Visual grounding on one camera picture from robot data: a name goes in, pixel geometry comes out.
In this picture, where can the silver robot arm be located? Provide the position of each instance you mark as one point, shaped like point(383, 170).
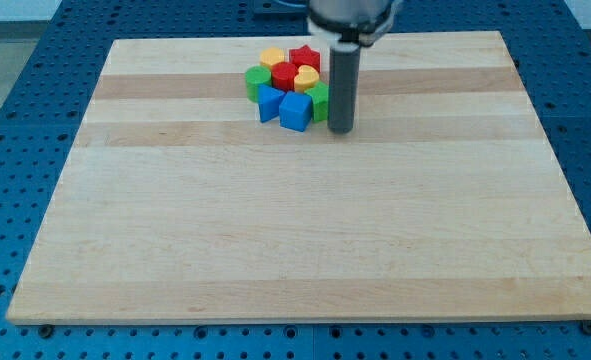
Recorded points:
point(347, 25)

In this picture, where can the green star block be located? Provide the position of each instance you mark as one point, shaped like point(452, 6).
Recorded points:
point(319, 95)

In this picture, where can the red star block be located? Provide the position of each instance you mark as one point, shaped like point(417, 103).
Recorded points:
point(305, 55)

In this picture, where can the blue cube block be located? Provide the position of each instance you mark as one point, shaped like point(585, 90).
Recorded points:
point(295, 111)

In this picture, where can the blue triangle block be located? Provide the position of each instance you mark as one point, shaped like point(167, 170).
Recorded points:
point(269, 100)

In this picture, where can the yellow heart block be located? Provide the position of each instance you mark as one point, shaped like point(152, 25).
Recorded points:
point(307, 77)

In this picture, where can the red cylinder block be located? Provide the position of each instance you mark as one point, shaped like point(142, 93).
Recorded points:
point(283, 74)

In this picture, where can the green cylinder block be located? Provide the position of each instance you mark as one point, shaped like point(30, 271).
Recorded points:
point(254, 77)

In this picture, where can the wooden board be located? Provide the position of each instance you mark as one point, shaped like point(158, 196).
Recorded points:
point(176, 205)

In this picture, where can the yellow hexagon block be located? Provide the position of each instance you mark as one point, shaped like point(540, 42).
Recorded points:
point(271, 56)

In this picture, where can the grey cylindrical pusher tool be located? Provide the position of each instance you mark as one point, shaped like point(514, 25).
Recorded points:
point(344, 61)

